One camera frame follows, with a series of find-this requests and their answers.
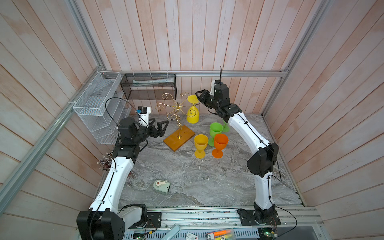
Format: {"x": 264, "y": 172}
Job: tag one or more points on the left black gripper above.
{"x": 161, "y": 132}

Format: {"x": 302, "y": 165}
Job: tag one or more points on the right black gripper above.
{"x": 203, "y": 98}

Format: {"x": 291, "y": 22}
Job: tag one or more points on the yellow wine glass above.
{"x": 193, "y": 114}
{"x": 201, "y": 142}

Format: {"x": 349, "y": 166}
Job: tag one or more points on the gold rack with wooden base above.
{"x": 183, "y": 133}

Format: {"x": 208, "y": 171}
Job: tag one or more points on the green wine glass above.
{"x": 226, "y": 127}
{"x": 215, "y": 128}

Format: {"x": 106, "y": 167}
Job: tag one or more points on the orange wine glass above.
{"x": 220, "y": 143}

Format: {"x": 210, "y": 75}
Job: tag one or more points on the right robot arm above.
{"x": 261, "y": 164}

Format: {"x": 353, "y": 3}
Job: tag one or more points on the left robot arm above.
{"x": 104, "y": 220}

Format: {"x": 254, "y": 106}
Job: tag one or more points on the black mesh basket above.
{"x": 149, "y": 87}

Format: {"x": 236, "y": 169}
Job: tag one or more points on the red pencil cup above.
{"x": 106, "y": 162}

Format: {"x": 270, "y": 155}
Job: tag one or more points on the box of coloured items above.
{"x": 221, "y": 235}

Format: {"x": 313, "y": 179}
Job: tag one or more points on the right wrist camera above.
{"x": 216, "y": 86}

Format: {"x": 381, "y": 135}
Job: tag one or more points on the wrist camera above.
{"x": 216, "y": 86}
{"x": 143, "y": 113}

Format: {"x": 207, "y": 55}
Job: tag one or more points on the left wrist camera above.
{"x": 143, "y": 113}

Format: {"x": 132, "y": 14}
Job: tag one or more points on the white wire mesh shelf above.
{"x": 100, "y": 107}

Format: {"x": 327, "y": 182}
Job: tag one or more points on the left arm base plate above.
{"x": 153, "y": 221}

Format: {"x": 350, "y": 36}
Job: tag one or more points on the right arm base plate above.
{"x": 256, "y": 218}

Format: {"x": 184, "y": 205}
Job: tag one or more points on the aluminium front rail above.
{"x": 228, "y": 217}

